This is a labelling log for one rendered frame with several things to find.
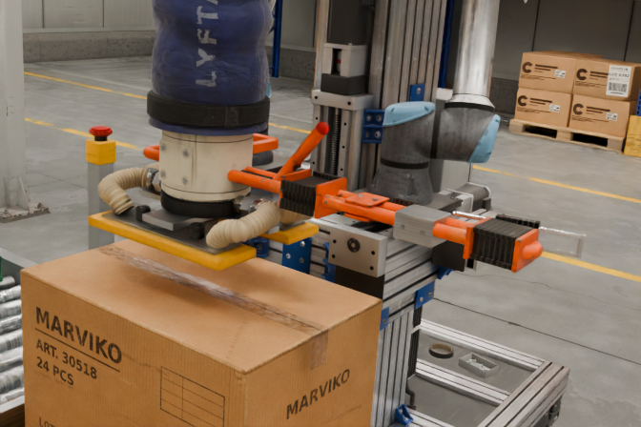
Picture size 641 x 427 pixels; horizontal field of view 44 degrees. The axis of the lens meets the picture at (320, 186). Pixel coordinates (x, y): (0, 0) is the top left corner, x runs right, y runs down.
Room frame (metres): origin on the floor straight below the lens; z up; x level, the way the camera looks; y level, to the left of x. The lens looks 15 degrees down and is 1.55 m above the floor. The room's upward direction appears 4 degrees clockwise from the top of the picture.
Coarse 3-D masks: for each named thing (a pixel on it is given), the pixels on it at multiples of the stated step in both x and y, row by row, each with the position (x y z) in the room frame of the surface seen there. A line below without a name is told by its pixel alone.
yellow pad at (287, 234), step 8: (280, 224) 1.46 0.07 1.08; (296, 224) 1.47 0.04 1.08; (304, 224) 1.49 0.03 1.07; (312, 224) 1.49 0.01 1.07; (280, 232) 1.43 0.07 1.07; (288, 232) 1.43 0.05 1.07; (296, 232) 1.44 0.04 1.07; (304, 232) 1.45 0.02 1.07; (312, 232) 1.47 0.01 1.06; (280, 240) 1.42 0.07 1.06; (288, 240) 1.41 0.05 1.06; (296, 240) 1.43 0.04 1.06
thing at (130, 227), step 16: (144, 208) 1.42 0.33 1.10; (96, 224) 1.43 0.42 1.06; (112, 224) 1.41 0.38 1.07; (128, 224) 1.40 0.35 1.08; (144, 224) 1.40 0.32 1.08; (192, 224) 1.35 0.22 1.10; (144, 240) 1.36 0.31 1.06; (160, 240) 1.34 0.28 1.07; (176, 240) 1.33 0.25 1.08; (192, 240) 1.33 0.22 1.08; (192, 256) 1.29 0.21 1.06; (208, 256) 1.27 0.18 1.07; (224, 256) 1.28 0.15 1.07; (240, 256) 1.30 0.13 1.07
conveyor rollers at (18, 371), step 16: (0, 288) 2.31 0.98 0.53; (16, 288) 2.27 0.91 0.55; (0, 304) 2.15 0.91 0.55; (16, 304) 2.17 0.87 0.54; (0, 320) 2.04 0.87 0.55; (16, 320) 2.06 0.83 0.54; (0, 336) 1.95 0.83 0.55; (16, 336) 1.96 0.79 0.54; (0, 352) 1.92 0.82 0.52; (16, 352) 1.87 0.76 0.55; (0, 368) 1.82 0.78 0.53; (16, 368) 1.78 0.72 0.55; (0, 384) 1.72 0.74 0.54; (16, 384) 1.75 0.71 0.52; (0, 400) 1.64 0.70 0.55
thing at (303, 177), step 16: (288, 176) 1.32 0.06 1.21; (304, 176) 1.36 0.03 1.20; (320, 176) 1.37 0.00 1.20; (336, 176) 1.35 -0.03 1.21; (288, 192) 1.31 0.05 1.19; (304, 192) 1.28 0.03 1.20; (320, 192) 1.27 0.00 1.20; (336, 192) 1.31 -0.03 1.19; (288, 208) 1.30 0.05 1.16; (304, 208) 1.28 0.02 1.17; (320, 208) 1.28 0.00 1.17
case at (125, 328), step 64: (128, 256) 1.58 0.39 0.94; (256, 256) 1.64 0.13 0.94; (64, 320) 1.39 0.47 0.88; (128, 320) 1.28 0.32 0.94; (192, 320) 1.29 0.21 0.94; (256, 320) 1.31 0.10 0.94; (320, 320) 1.33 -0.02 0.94; (64, 384) 1.39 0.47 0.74; (128, 384) 1.28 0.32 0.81; (192, 384) 1.19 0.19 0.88; (256, 384) 1.14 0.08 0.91; (320, 384) 1.29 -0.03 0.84
